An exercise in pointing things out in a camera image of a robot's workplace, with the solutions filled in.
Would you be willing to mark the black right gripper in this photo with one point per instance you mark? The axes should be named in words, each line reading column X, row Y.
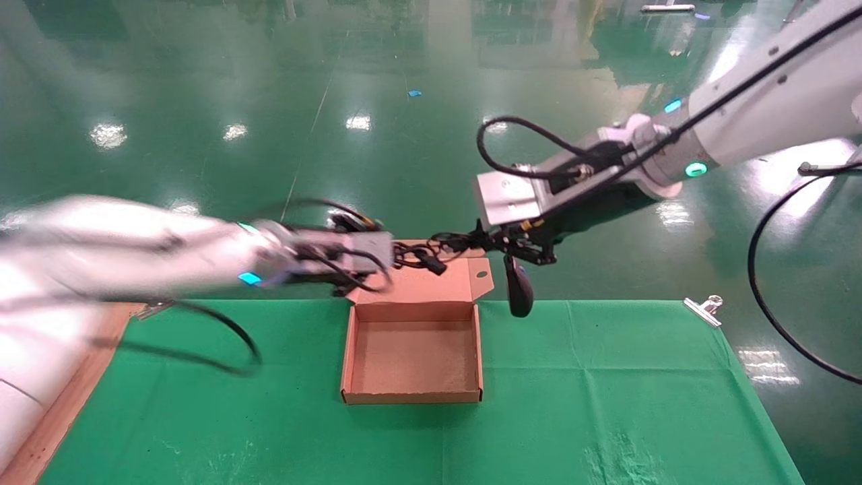
column 586, row 212

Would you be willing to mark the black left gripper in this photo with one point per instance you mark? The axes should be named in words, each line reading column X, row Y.
column 343, row 284

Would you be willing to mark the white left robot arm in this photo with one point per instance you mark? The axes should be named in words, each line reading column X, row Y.
column 121, row 249

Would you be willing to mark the flat open cardboard box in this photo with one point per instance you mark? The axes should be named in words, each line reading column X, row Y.
column 417, row 357

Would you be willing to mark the green table cloth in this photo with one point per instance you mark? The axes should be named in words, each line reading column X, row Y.
column 606, row 404

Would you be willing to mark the metal binder clip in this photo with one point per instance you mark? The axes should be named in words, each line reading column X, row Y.
column 704, row 312

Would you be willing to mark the metal stand foot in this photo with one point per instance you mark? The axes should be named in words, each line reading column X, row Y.
column 667, row 8
column 828, row 168

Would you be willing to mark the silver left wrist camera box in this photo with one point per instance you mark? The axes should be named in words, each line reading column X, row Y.
column 363, row 246

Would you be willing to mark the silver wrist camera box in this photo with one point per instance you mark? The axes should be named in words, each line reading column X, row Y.
column 512, row 199
column 363, row 246

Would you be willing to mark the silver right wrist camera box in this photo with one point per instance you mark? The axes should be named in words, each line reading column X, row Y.
column 512, row 199

